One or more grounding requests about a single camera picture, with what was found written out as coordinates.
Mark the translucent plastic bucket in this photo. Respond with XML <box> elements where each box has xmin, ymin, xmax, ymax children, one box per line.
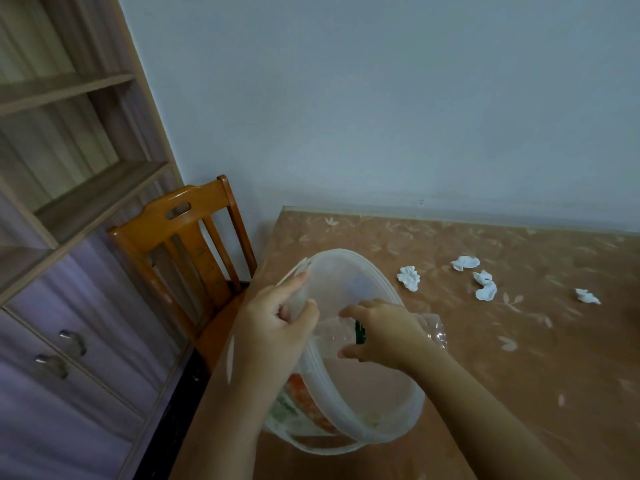
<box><xmin>262</xmin><ymin>248</ymin><xmax>426</xmax><ymax>455</ymax></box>

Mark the person's left forearm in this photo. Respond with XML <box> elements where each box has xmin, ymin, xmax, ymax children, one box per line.
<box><xmin>169</xmin><ymin>374</ymin><xmax>281</xmax><ymax>480</ymax></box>

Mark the person's right forearm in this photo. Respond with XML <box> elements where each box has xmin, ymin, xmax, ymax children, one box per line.
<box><xmin>407</xmin><ymin>347</ymin><xmax>581</xmax><ymax>480</ymax></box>

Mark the person's left hand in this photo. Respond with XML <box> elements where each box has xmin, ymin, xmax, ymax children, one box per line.
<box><xmin>227</xmin><ymin>272</ymin><xmax>321</xmax><ymax>391</ymax></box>

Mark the green label plastic bottle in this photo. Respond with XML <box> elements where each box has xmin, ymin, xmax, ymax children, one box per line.
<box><xmin>312</xmin><ymin>313</ymin><xmax>449</xmax><ymax>361</ymax></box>

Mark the person's right hand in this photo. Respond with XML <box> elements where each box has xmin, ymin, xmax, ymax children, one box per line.
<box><xmin>337</xmin><ymin>299</ymin><xmax>443</xmax><ymax>375</ymax></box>

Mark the brown floral table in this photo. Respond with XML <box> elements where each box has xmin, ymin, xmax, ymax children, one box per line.
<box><xmin>252</xmin><ymin>205</ymin><xmax>640</xmax><ymax>480</ymax></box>

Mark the wood and purple cabinet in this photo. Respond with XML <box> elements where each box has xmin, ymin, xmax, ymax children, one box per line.
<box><xmin>0</xmin><ymin>0</ymin><xmax>196</xmax><ymax>480</ymax></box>

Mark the orange wooden chair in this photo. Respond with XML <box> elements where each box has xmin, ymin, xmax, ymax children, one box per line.
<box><xmin>107</xmin><ymin>174</ymin><xmax>259</xmax><ymax>371</ymax></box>

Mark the metal cabinet handle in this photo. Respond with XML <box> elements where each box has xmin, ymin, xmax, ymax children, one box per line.
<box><xmin>35</xmin><ymin>354</ymin><xmax>69</xmax><ymax>379</ymax></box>
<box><xmin>57</xmin><ymin>329</ymin><xmax>87</xmax><ymax>357</ymax></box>

